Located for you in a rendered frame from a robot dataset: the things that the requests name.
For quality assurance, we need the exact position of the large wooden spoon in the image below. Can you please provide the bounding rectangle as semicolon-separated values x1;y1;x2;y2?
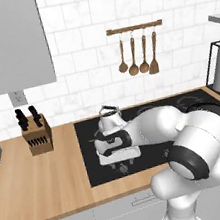
122;36;142;78
133;33;152;76

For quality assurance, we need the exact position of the grey drawer handle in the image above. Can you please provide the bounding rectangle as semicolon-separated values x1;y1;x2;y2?
129;191;158;208

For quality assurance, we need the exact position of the grey wall socket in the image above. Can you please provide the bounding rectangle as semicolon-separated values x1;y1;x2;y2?
8;89;29;108

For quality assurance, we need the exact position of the wooden utensil rail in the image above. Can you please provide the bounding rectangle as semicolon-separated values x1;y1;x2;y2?
104;18;164;38

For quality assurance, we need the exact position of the grey wall shelf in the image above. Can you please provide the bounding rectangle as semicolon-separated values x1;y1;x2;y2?
207;13;220;28

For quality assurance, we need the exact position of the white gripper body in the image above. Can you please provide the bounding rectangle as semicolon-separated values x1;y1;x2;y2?
96;144;143;168

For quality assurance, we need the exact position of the wooden spatula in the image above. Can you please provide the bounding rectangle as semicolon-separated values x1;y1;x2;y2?
142;30;164;76

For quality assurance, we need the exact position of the black wire roll stand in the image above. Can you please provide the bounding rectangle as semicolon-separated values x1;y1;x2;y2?
198;39;220;99

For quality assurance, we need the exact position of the black knife handle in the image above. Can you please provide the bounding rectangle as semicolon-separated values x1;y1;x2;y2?
14;107;31;133
27;104;44;129

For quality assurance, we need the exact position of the black hob knob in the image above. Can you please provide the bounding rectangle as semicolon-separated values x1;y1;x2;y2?
160;148;172;160
117;163;131;176

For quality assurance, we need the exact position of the grey wall cupboard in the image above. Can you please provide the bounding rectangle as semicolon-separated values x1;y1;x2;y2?
0;0;59;97

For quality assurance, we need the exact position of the small wooden spoon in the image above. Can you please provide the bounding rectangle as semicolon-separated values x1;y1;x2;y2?
113;38;130;75

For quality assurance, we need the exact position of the black hob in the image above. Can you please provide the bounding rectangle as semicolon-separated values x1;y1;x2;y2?
71;85;220;190

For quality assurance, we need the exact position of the white and silver kettle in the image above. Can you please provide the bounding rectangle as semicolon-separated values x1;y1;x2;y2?
94;101;127;136

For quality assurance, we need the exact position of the wooden knife block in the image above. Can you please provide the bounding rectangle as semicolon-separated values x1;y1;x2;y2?
18;111;56;159

